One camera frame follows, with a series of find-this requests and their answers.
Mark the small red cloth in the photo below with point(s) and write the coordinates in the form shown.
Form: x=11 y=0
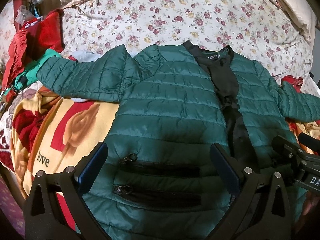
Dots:
x=296 y=83

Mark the yellow red love blanket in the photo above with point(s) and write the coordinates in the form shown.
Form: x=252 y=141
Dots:
x=50 y=133

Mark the person's right hand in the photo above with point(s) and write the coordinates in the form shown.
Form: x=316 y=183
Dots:
x=309 y=205

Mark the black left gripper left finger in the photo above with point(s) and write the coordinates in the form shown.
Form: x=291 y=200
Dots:
x=43 y=214

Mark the light grey fleece sweatshirt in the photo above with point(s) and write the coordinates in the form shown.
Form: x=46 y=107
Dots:
x=84 y=56

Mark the floral white quilt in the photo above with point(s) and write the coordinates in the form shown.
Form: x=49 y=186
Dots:
x=257 y=29

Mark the dark green quilted puffer jacket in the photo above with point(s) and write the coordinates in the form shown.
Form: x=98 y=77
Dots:
x=175 y=102

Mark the red garment pile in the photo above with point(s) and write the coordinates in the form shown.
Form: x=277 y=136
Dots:
x=30 y=43

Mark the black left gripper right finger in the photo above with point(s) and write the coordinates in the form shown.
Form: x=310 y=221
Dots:
x=260 y=206

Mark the bright green garment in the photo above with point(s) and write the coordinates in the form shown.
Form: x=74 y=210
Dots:
x=29 y=75

